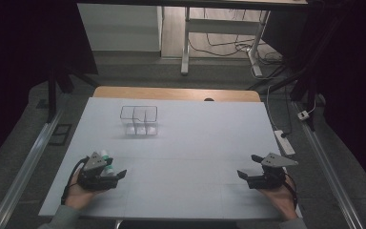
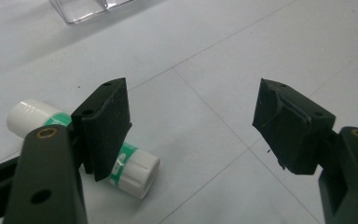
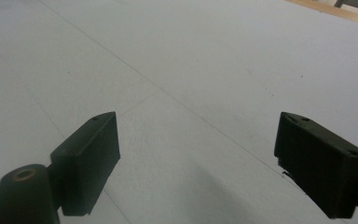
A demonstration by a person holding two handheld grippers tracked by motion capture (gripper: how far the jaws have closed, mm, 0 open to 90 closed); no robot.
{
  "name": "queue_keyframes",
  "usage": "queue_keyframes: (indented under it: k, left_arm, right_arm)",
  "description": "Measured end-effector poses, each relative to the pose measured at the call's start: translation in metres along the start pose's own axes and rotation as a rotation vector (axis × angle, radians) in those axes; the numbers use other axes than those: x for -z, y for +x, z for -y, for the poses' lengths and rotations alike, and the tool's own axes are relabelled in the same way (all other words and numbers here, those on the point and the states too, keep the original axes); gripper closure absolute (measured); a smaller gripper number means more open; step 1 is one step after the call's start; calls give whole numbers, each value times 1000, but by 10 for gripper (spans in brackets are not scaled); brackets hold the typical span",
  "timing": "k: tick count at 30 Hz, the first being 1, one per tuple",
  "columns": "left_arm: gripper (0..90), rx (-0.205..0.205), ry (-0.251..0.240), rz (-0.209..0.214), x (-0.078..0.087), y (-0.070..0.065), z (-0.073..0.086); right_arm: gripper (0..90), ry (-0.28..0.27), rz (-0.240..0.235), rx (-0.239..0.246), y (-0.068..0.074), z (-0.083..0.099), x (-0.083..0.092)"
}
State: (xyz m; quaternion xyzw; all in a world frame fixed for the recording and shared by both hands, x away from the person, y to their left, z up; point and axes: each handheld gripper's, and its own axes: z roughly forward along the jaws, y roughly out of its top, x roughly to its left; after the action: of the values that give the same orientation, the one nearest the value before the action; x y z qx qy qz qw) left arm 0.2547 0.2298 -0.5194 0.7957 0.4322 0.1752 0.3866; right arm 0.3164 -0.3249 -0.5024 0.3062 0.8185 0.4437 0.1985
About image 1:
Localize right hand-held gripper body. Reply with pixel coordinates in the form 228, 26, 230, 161
247, 152, 299, 191

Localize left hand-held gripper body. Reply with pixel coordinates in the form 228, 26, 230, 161
76, 152, 119, 192

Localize white bottle with green label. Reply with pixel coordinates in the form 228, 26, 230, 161
99, 149, 115, 177

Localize person's left hand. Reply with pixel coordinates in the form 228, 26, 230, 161
64, 171, 109, 211

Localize person's right hand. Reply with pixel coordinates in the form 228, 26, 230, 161
255, 176, 299, 221

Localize white power strip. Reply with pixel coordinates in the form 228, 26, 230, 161
273, 129, 296, 157

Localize clear plastic divided organizer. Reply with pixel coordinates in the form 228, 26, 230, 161
119, 105, 159, 137

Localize black floor socket plate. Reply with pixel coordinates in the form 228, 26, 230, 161
48, 123, 73, 147

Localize white table cover sheet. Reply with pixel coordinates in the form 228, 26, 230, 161
38, 96, 303, 220

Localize black metal stand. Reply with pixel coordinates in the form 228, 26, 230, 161
45, 61, 100, 124
247, 60, 320, 132

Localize white metal stand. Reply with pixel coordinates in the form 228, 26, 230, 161
188, 9, 284, 81

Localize white cabinet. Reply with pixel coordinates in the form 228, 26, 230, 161
76, 3, 164, 52

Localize white-legged desk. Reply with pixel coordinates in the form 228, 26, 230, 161
75, 0, 310, 77

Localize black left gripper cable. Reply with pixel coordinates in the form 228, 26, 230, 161
60, 156, 91, 206

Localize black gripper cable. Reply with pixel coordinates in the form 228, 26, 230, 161
284, 173, 299, 212
60, 156, 91, 206

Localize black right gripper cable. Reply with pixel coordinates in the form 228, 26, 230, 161
284, 173, 299, 212

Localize white power strip cable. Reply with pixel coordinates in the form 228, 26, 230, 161
265, 83, 280, 132

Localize metal floor rail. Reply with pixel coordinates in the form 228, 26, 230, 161
0, 107, 64, 229
293, 100, 366, 229

